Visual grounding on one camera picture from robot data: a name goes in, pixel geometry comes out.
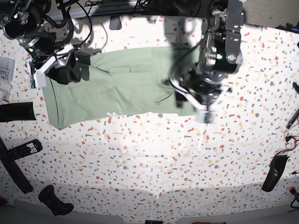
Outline green T-shirt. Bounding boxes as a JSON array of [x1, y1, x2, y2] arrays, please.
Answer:
[[43, 47, 196, 130]]

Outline black cylinder tube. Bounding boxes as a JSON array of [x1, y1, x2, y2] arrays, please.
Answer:
[[0, 102, 36, 122]]

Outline clear plastic parts box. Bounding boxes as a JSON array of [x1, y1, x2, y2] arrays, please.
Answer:
[[0, 57, 15, 102]]

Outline black remote control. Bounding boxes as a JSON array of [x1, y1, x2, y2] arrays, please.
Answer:
[[7, 139, 43, 161]]

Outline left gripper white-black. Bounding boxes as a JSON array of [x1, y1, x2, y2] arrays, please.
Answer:
[[168, 77, 231, 124]]

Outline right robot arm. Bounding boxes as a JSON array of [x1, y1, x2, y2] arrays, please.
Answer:
[[0, 0, 82, 89]]

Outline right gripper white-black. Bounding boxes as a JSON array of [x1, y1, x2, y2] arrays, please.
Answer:
[[26, 44, 89, 89]]

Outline red and black wires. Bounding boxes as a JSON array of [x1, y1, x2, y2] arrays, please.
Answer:
[[273, 130, 299, 161]]

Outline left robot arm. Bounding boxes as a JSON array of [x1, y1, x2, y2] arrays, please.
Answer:
[[166, 0, 244, 124]]

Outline black curved handle piece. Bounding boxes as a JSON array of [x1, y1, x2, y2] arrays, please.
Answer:
[[38, 185, 74, 216]]

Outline black pen tool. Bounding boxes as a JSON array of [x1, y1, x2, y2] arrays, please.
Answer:
[[285, 109, 299, 129]]

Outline black curved shell part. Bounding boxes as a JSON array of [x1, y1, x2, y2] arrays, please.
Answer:
[[262, 155, 289, 192]]

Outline long black bar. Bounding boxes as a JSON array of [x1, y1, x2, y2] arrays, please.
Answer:
[[0, 140, 33, 194]]

